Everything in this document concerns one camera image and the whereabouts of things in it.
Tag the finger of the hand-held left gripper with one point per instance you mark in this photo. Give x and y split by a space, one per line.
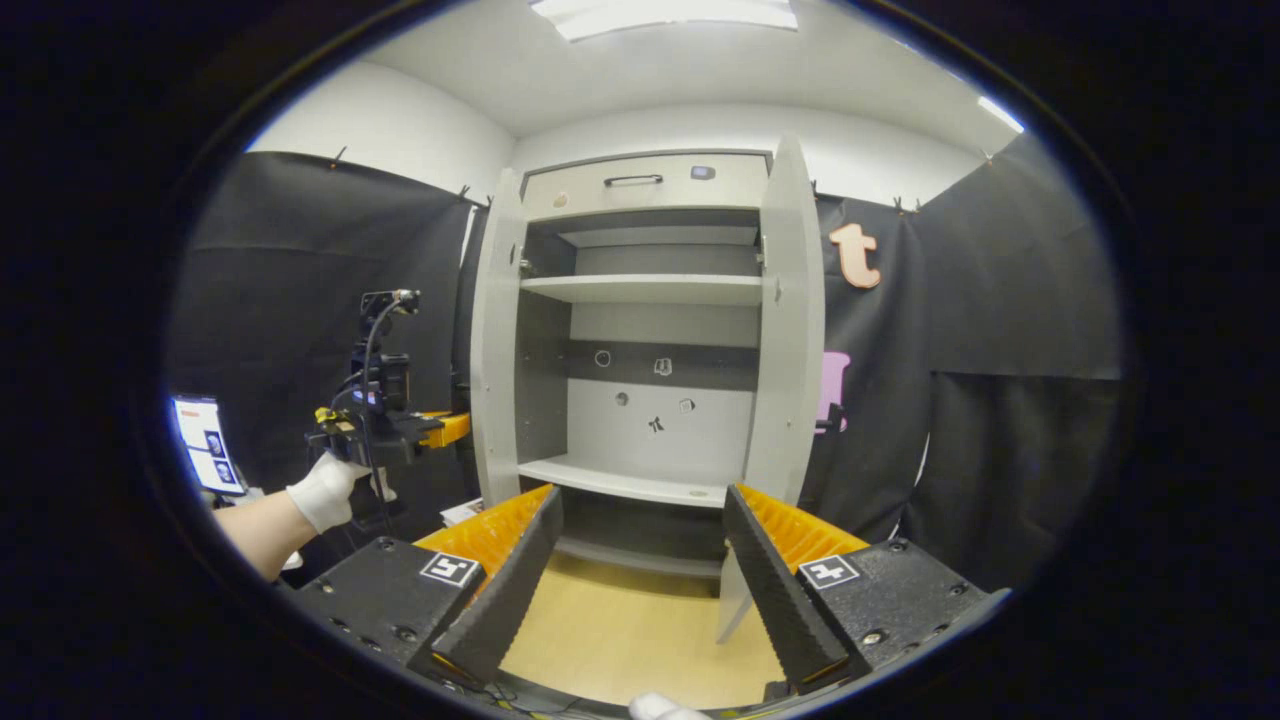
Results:
448 428

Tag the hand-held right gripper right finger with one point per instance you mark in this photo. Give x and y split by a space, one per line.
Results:
775 600

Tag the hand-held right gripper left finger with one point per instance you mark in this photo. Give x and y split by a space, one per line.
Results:
510 600

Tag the cabinet door with heart sticker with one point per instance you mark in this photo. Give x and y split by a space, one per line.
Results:
497 350

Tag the grey double-door shoe cabinet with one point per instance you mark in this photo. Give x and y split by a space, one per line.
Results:
590 440

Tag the cabinet door with square stickers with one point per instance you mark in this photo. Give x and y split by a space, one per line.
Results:
790 380

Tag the grey cabinet shelf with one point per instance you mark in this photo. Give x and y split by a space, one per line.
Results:
620 480
650 290

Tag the grey cabinet drawer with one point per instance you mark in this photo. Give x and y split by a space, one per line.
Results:
640 206

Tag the white printed booklet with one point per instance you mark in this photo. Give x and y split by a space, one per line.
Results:
462 512

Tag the display screen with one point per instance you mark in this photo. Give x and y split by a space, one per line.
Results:
205 445

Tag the black backdrop cloth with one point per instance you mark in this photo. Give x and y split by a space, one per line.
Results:
1000 300

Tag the long ceiling light panel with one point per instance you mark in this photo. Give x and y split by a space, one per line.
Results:
665 16

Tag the small ceiling light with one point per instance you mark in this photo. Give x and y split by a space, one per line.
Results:
1000 113

